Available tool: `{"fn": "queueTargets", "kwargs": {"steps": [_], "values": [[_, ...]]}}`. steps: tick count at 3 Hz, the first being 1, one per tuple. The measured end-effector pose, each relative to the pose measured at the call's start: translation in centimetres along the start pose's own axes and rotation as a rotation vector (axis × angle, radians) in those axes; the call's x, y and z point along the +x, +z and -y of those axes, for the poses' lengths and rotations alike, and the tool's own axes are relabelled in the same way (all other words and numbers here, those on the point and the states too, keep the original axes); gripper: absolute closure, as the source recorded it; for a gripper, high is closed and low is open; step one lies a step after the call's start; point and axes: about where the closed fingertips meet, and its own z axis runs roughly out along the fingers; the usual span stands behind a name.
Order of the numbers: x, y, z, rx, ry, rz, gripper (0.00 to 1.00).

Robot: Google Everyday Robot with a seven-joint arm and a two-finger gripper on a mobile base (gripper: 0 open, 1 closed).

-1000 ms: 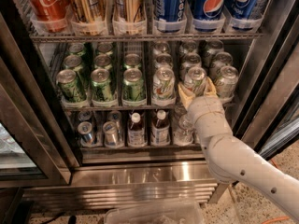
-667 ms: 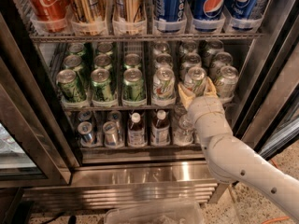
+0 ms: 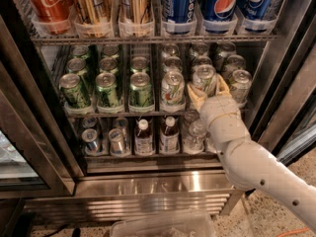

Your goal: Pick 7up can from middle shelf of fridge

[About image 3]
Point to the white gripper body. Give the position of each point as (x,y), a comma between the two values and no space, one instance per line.
(219,109)

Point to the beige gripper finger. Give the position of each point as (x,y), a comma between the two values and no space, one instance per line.
(197,96)
(222,88)

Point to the white 7up can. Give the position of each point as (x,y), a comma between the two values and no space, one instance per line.
(240,82)
(197,49)
(204,79)
(168,50)
(172,88)
(222,52)

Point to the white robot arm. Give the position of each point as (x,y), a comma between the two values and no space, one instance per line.
(249,165)

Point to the white 7up can second-row right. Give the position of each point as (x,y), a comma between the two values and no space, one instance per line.
(232,63)

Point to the white 7up can second-row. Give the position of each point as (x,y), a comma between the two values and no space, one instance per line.
(232,63)
(172,63)
(200,60)

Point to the white 7up can second-row middle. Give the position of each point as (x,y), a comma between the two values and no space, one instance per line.
(200,60)

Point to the white 7up can second-row left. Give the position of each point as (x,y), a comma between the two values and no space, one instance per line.
(172,63)

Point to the green can front right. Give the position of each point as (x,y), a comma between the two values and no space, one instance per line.
(140,90)

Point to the green can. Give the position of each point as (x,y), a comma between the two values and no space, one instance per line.
(140,90)
(110,51)
(107,90)
(80,51)
(74,91)

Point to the green can second-row right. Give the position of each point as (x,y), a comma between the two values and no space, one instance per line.
(139,64)

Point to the green can second-row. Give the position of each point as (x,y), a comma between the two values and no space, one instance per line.
(108,64)
(80,67)
(139,64)

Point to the silver can bottom back right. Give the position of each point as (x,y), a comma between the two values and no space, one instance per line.
(122,124)

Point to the silver can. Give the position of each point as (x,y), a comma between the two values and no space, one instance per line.
(89,123)
(117,141)
(122,124)
(91,139)

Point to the blue Pepsi can middle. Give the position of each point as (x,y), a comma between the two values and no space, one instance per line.
(218,16)

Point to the green can front middle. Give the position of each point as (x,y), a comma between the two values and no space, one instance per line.
(107,90)

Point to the silver can bottom front right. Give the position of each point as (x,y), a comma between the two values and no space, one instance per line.
(117,141)

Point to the green can second-row middle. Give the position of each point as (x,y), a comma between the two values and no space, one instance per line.
(108,64)

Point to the blue Pepsi can left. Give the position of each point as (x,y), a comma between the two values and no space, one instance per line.
(177,15)

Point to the green can back middle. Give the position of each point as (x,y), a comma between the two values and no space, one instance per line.
(110,51)

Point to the stainless steel display fridge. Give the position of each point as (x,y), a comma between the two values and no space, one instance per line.
(71,187)

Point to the silver can bottom back left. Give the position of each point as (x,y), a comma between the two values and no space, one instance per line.
(89,123)

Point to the gold soda can right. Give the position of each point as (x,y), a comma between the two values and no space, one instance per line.
(136,17)

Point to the gold soda can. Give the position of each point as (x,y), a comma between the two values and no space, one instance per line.
(136,17)
(92,17)

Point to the silver can bottom front left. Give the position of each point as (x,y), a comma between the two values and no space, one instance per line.
(91,139)

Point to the green can second-row left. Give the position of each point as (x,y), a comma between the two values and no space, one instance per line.
(80,67)

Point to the green can front left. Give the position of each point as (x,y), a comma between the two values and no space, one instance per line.
(74,91)

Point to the green can back left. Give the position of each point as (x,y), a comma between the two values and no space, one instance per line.
(80,51)

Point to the gold soda can left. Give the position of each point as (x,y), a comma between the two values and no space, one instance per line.
(92,17)

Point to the red Coca-Cola can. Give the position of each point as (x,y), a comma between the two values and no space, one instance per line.
(53,15)

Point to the clear water bottle left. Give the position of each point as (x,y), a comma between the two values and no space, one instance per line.
(193,141)

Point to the clear water bottle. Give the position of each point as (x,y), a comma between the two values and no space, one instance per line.
(209,145)
(193,141)

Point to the clear water bottle right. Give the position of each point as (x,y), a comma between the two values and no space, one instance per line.
(209,145)

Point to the brown tea bottle right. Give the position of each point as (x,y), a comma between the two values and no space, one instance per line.
(169,137)

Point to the brown tea bottle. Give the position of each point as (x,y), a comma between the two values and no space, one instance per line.
(143,139)
(169,137)

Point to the brown tea bottle left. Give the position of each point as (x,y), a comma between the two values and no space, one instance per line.
(143,139)

